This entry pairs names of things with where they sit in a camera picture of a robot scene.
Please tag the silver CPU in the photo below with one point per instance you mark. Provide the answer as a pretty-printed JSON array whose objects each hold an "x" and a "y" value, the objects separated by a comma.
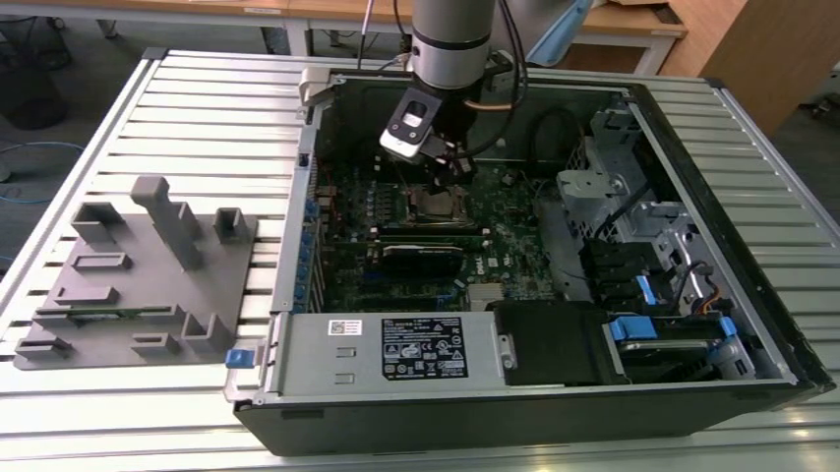
[{"x": 440, "y": 204}]

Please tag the CPU socket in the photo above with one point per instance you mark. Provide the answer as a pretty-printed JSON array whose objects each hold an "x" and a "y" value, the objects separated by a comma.
[{"x": 408, "y": 223}]

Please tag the black and white webcam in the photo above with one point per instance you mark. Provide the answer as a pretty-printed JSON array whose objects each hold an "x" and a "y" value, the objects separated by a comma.
[{"x": 408, "y": 128}]

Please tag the green RAM stick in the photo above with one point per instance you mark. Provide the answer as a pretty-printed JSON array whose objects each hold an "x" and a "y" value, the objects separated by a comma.
[
  {"x": 99, "y": 313},
  {"x": 433, "y": 238}
]

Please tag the silver metal drive cage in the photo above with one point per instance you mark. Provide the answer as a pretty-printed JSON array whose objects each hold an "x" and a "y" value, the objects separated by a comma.
[{"x": 591, "y": 184}]

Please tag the pale blue teach pendant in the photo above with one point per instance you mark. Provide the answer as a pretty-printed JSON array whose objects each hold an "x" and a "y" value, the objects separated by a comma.
[{"x": 568, "y": 24}]

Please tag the black graphics card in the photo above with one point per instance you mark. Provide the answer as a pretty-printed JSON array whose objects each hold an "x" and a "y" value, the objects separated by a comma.
[{"x": 420, "y": 260}]

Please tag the green motherboard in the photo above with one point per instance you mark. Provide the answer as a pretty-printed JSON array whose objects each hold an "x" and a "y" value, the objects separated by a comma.
[{"x": 519, "y": 255}]

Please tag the small wooden desk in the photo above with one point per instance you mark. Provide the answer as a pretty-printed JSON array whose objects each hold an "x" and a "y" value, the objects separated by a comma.
[{"x": 624, "y": 24}]

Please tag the silver chipset heatsink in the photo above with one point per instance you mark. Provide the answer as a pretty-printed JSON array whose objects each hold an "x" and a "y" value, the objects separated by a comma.
[{"x": 485, "y": 291}]

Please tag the blue disk carrier tab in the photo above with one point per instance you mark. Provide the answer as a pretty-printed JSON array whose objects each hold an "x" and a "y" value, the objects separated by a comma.
[{"x": 647, "y": 290}]

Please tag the long wooden desk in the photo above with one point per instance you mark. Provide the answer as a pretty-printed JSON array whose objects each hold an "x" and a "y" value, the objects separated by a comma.
[{"x": 197, "y": 7}]

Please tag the black plastic shroud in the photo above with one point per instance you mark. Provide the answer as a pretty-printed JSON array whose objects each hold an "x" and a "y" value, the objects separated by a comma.
[{"x": 552, "y": 344}]

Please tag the hard disk in blue carrier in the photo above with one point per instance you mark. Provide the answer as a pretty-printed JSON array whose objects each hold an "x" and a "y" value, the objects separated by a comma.
[{"x": 633, "y": 328}]

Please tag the wooden cabinet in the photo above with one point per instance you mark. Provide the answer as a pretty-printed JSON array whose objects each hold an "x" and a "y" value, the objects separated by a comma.
[{"x": 775, "y": 49}]

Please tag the silver power supply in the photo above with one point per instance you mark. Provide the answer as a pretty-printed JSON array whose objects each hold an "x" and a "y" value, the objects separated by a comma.
[{"x": 309, "y": 359}]

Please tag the black chair base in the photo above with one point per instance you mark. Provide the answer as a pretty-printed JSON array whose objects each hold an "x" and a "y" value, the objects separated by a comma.
[{"x": 827, "y": 105}]

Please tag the grey parts rack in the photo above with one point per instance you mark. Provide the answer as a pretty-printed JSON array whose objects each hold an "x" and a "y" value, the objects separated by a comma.
[{"x": 151, "y": 295}]

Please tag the blue case latch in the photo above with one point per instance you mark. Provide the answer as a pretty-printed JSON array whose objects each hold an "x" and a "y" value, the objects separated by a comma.
[{"x": 239, "y": 359}]

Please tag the blue bay latch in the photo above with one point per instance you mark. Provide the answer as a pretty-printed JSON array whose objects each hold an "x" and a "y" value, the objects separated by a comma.
[{"x": 727, "y": 327}]

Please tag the black PC case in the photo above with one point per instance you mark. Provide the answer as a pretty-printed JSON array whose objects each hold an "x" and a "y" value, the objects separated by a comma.
[{"x": 460, "y": 428}]

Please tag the black bin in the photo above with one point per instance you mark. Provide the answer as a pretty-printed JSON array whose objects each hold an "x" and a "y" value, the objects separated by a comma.
[{"x": 32, "y": 98}]

